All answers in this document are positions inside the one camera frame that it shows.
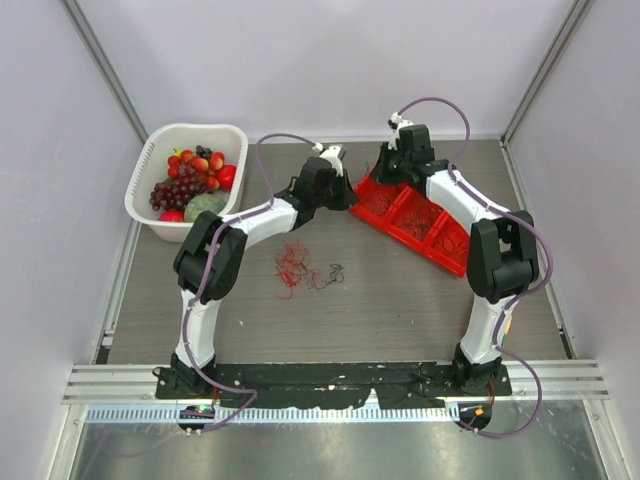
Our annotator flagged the wire bundle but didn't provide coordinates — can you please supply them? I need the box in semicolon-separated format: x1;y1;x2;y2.
273;238;347;301

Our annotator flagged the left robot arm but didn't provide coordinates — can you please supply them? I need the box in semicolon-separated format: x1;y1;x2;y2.
154;145;358;400

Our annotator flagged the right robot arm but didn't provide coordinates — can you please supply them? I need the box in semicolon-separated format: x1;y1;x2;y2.
372;120;539;395

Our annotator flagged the red compartment tray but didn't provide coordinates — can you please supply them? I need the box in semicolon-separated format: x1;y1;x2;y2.
351;176;470;277

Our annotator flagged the red apple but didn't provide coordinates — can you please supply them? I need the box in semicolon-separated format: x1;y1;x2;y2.
216;164;237;191

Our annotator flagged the green melon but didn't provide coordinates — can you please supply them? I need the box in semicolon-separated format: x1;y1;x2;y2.
184;193;226;223

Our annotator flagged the purple grape bunch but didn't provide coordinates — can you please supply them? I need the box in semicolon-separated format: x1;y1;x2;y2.
149;166;207;211

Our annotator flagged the red tomato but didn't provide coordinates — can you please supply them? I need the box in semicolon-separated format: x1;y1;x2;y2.
158;210;185;223

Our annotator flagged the white plastic basket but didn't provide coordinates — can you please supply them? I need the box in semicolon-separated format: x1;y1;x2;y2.
124;123;248;242

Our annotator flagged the orange yellow carton box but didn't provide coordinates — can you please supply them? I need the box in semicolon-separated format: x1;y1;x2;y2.
499;311;513;346

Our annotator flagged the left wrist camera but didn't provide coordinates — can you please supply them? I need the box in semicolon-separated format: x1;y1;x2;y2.
312;143;345;177

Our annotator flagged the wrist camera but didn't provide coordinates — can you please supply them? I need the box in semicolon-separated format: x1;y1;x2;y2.
387;112;413;150
312;143;345;177

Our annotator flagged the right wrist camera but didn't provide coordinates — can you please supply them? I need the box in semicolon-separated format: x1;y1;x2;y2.
387;112;413;150

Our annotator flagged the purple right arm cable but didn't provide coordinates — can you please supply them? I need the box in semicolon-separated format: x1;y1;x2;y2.
397;96;555;441

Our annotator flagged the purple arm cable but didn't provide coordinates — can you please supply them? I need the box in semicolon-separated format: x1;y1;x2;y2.
182;132;326;436
397;96;555;441

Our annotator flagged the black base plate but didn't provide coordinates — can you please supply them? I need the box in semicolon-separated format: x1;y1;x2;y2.
153;361;512;410

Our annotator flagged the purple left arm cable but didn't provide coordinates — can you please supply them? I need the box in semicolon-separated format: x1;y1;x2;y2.
182;132;326;436

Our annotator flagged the white cable duct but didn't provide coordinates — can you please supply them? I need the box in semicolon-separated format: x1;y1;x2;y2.
85;404;459;424

